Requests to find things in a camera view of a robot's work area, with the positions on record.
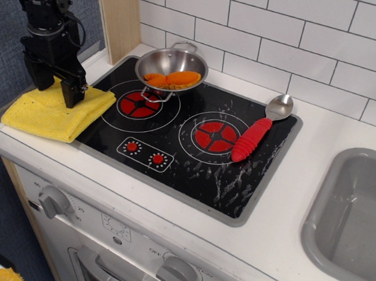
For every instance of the orange toy food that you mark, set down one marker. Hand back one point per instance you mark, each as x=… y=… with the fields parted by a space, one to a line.
x=174 y=81

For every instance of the spoon with red handle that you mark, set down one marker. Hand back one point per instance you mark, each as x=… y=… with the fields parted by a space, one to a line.
x=277 y=109

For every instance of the oven door with handle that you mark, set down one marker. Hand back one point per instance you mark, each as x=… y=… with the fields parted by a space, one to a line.
x=90 y=265

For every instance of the black toy stove top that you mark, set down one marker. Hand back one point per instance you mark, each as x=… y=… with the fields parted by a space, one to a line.
x=182 y=147

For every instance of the wooden side post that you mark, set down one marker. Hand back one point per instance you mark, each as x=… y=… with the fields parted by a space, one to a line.
x=121 y=27

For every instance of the grey left oven knob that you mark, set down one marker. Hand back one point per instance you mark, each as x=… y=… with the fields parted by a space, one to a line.
x=53 y=201

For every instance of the yellow cloth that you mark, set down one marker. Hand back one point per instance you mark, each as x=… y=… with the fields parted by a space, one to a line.
x=44 y=113

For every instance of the orange object at bottom left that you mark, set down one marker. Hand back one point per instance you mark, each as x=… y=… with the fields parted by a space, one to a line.
x=8 y=274

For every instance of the grey right oven knob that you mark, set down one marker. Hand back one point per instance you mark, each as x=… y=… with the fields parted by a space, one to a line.
x=175 y=269

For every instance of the small steel pot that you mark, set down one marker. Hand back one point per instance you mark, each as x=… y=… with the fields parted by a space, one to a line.
x=181 y=56

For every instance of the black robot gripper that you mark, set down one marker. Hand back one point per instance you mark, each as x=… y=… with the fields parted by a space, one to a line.
x=52 y=48

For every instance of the grey sink basin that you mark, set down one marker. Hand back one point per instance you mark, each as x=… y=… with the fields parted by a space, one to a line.
x=339 y=234

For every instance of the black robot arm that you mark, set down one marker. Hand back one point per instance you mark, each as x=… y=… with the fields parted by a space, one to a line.
x=50 y=51

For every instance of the grey oven knob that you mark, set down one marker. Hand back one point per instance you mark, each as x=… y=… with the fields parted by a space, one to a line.
x=175 y=269
x=53 y=201

